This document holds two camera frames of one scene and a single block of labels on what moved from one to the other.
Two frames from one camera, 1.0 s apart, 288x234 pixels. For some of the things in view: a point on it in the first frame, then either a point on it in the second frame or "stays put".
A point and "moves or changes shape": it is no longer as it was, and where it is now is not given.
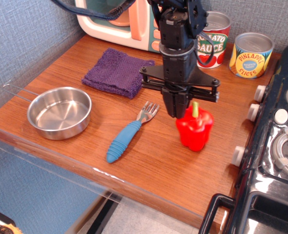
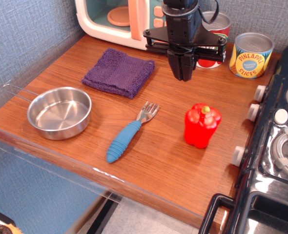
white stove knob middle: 252,111 stays put
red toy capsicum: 194,130 moves or changes shape
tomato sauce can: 218,26 stays put
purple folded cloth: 116,73 stays put
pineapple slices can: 251,55 stays put
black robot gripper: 181,71 to 183,35
